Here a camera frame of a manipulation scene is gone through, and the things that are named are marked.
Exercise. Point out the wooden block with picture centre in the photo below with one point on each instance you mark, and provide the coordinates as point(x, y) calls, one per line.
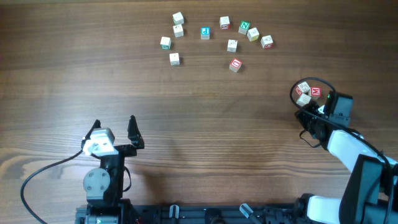
point(232, 45)

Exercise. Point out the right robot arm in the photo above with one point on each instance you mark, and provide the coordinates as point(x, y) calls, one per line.
point(371, 193)

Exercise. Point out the wooden block red side right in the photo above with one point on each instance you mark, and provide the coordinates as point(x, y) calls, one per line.
point(267, 42)

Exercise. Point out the red letter M block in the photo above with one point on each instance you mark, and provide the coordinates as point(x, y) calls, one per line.
point(315, 92)

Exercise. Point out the wooden block teal side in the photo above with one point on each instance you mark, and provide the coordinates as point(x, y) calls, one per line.
point(303, 99)

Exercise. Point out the plain wooden block top left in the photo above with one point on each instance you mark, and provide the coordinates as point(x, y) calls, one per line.
point(178, 18)

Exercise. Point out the plain wooden block red side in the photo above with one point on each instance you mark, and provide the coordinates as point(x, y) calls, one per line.
point(302, 88)

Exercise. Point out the wooden block yellow side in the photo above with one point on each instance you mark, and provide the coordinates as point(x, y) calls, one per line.
point(253, 34)

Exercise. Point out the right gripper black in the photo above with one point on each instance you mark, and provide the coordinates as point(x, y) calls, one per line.
point(300, 116)

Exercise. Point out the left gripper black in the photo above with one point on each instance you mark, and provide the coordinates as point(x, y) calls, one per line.
point(123, 149)

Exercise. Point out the red letter A block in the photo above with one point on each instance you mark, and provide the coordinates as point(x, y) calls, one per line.
point(174, 59)

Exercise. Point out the wooden block with tree picture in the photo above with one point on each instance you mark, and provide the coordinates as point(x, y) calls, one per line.
point(178, 30)

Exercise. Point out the wooden block red side top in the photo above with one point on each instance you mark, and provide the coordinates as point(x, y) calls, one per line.
point(225, 23)

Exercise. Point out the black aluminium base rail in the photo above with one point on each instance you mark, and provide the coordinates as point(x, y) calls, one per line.
point(157, 214)

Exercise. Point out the green letter N block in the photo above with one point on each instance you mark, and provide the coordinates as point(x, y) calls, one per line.
point(244, 27)

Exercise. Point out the blue letter P block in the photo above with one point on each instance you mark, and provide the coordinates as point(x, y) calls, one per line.
point(205, 33)

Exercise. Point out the red letter U block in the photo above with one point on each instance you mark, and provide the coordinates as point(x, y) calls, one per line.
point(235, 65)

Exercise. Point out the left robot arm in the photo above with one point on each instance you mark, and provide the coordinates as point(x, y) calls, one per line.
point(104, 186)

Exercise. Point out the wooden block green side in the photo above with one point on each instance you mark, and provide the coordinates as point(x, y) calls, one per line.
point(165, 43)

